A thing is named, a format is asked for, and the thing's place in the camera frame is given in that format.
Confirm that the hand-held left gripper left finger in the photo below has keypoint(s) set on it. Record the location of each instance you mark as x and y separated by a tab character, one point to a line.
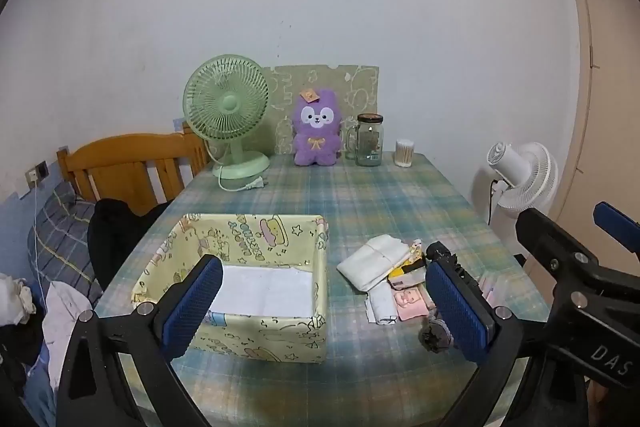
192	302

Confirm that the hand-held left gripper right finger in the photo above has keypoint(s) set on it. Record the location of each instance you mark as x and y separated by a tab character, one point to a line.
457	312

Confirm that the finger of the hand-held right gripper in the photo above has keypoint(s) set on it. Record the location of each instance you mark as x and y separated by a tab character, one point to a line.
617	222
550	252

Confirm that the grey sock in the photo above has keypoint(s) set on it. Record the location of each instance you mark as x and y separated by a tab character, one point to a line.
435	334

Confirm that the pink tissue packet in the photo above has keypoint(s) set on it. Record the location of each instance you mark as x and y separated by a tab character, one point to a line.
412	302

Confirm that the yellow black packet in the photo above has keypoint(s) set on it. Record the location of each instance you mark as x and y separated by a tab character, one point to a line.
405	269

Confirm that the small white cloth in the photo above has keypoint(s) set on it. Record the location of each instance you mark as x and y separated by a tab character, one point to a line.
382	304

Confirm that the floral printed packet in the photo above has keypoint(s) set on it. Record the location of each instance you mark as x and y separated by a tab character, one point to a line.
417	248

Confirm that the yellow printed storage box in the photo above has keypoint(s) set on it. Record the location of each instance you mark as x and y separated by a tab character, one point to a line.
260	237

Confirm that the white standing fan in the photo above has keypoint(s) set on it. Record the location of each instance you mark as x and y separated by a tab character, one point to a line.
525	177

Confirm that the black clothing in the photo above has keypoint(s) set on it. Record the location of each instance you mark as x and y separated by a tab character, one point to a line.
120	232

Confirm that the white garment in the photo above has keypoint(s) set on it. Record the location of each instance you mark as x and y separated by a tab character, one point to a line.
65	312

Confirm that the tan door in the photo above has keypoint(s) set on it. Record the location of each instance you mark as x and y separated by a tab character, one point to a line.
600	82

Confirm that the plaid pillow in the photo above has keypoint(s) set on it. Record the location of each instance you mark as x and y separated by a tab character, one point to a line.
60	237

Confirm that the wooden bed headboard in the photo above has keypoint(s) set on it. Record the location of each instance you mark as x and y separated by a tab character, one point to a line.
115	162

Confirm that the cotton swab container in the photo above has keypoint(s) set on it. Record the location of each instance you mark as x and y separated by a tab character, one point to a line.
404	152

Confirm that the blue cloth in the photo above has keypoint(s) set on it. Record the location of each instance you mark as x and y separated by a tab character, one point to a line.
37	387

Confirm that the crumpled white cloth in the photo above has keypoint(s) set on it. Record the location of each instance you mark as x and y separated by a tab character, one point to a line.
15	297

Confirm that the dark cloth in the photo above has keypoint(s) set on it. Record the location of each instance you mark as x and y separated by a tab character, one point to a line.
17	352

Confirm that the glass jar mug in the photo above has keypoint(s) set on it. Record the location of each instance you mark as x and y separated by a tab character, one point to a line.
369	142

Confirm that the green desk fan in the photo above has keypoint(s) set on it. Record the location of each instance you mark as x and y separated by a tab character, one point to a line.
225	107

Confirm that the purple plush toy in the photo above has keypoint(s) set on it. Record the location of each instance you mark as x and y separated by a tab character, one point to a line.
316	137

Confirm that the green printed board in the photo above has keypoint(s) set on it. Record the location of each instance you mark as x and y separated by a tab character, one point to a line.
360	92

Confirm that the wall socket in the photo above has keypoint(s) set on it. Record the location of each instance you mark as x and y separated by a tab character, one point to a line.
36	171

